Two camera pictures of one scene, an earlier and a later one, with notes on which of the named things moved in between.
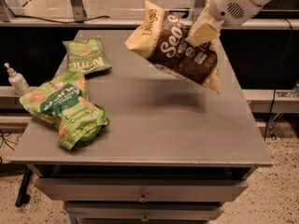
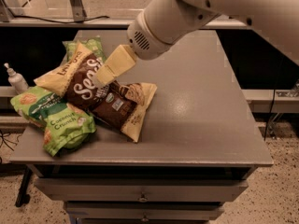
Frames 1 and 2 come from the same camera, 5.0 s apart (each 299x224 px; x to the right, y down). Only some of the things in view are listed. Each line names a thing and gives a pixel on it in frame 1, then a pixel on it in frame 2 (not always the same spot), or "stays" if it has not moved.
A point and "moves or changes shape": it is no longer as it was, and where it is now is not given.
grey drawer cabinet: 175,150 stays
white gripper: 230,9 -> 146,43
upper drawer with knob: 143,189 stays
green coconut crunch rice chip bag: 64,105 moves or changes shape
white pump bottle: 18,81 stays
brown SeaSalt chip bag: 163,40 -> 123,107
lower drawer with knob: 144,211 stays
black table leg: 22,196 stays
